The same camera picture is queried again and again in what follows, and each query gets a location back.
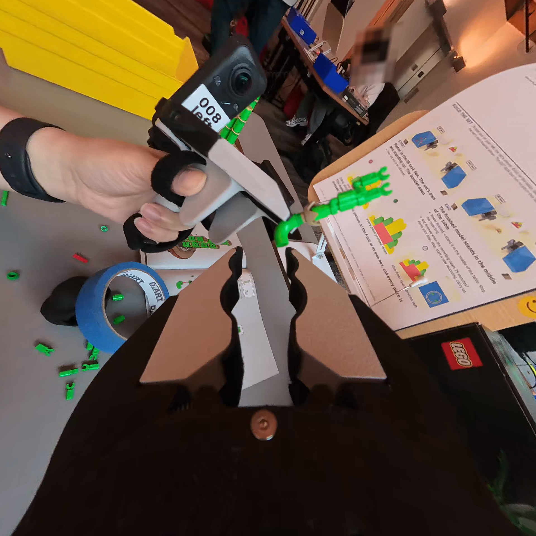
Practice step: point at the black cup of pieces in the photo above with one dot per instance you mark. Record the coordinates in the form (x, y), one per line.
(58, 301)

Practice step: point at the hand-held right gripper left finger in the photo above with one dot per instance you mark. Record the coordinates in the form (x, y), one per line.
(188, 335)

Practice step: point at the person's left forearm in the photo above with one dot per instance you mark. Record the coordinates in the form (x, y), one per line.
(5, 114)

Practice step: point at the green lego bamboo stalk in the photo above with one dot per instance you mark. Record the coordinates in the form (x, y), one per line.
(234, 125)
(347, 201)

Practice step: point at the printed task instruction sheet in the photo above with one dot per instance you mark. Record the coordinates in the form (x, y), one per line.
(481, 146)

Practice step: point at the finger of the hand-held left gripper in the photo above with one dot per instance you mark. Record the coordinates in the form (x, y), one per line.
(234, 217)
(251, 180)

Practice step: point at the black lego box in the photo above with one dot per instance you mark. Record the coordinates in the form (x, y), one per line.
(460, 377)

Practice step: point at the blue plastic bin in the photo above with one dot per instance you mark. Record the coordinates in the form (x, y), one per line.
(301, 23)
(331, 73)

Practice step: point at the yellow smiley sticker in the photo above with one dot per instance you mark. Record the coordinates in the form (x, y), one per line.
(528, 306)

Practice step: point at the white cabinet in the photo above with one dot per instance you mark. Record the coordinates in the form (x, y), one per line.
(418, 71)

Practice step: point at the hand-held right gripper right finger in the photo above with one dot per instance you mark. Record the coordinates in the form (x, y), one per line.
(339, 335)

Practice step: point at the red lego axle piece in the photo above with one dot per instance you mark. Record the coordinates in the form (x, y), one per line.
(80, 258)

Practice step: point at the stack of yellow bins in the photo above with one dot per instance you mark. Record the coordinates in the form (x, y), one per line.
(83, 42)

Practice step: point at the scattered green lego pieces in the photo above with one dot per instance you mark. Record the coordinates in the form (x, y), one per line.
(43, 348)

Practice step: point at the lego instruction booklet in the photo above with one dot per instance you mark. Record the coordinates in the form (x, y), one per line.
(255, 335)

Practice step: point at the blue masking tape roll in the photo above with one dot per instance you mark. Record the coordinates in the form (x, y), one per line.
(90, 310)

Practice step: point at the black wristband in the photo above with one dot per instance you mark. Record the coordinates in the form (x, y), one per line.
(16, 167)

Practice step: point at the person's left hand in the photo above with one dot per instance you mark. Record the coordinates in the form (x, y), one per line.
(96, 171)

